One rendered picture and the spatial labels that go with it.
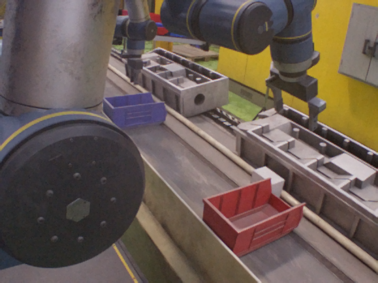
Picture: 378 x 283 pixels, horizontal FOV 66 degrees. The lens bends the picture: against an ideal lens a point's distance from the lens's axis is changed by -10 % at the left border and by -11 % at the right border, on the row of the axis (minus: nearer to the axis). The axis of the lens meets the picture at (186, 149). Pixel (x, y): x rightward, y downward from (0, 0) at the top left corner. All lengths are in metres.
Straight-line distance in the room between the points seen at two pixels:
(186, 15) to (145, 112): 1.21
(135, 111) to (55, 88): 1.49
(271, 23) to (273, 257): 0.78
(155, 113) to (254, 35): 1.34
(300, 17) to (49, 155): 0.60
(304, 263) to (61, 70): 1.01
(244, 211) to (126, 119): 0.89
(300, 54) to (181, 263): 0.88
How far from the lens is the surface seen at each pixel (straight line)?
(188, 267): 1.28
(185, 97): 2.01
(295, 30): 0.76
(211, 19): 0.66
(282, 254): 1.18
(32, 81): 0.36
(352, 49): 3.62
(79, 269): 1.59
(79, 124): 0.34
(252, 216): 1.30
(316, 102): 0.86
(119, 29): 1.71
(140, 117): 1.86
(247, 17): 0.61
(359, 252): 1.28
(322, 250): 1.26
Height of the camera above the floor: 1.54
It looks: 28 degrees down
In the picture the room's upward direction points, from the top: 6 degrees clockwise
